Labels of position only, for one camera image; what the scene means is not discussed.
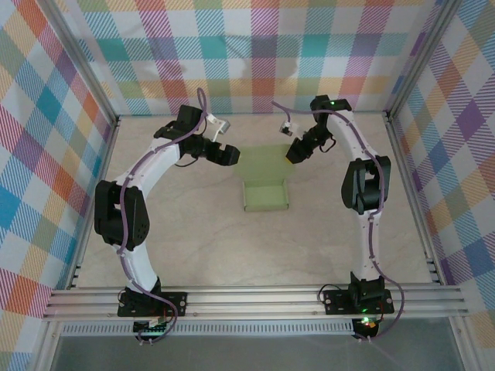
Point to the green paper box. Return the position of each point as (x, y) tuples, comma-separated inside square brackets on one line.
[(267, 197)]

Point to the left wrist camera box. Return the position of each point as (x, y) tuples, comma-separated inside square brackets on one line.
[(219, 125)]

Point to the aluminium mounting rail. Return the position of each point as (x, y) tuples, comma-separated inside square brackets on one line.
[(251, 303)]

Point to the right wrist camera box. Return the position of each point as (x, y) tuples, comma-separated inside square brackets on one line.
[(288, 127)]

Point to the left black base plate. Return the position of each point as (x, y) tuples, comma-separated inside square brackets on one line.
[(176, 301)]

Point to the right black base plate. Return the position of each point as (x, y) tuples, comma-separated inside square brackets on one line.
[(334, 301)]

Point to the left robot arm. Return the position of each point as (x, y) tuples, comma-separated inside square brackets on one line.
[(135, 263)]

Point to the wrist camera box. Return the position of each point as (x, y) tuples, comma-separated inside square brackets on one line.
[(219, 125), (288, 127)]

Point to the round black controller board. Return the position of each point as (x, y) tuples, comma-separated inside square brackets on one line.
[(367, 324)]

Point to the aluminium frame post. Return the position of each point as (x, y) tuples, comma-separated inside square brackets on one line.
[(77, 58), (421, 58)]

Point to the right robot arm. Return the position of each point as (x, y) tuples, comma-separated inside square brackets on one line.
[(367, 185)]

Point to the aluminium side rail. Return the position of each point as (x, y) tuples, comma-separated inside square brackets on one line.
[(410, 193), (98, 193)]

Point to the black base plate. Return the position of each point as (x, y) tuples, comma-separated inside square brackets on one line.
[(334, 301), (176, 301)]

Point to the green circuit board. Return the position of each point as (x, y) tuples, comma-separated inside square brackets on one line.
[(152, 329)]

